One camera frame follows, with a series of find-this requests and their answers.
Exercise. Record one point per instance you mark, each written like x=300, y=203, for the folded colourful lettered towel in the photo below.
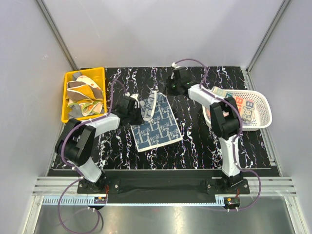
x=246, y=106

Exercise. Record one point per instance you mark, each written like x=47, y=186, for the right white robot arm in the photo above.
x=226, y=122

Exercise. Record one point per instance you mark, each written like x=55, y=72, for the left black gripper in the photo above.
x=140, y=120

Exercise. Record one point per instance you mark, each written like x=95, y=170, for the blue white patterned towel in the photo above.
x=160, y=127

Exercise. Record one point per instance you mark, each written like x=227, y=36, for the yellow plastic bin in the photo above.
x=97, y=74

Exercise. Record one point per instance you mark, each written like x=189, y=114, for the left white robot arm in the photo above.
x=76, y=141

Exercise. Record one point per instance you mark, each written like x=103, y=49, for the white plastic basket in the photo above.
x=263, y=115

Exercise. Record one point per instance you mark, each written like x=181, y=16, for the aluminium frame rail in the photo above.
x=271, y=186

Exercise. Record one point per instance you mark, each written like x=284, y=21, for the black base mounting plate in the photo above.
x=163, y=186

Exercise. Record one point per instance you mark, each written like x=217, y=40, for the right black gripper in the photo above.
x=168, y=91

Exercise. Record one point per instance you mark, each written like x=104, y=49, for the black marble pattern mat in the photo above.
x=199, y=147

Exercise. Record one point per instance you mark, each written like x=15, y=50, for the pile of orange grey cloths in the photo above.
x=84, y=97

